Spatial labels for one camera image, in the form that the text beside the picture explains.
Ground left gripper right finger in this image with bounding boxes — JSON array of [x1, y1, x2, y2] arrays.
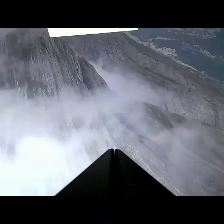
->
[[113, 148, 177, 197]]

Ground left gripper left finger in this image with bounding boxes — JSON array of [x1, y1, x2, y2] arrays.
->
[[54, 148, 115, 197]]

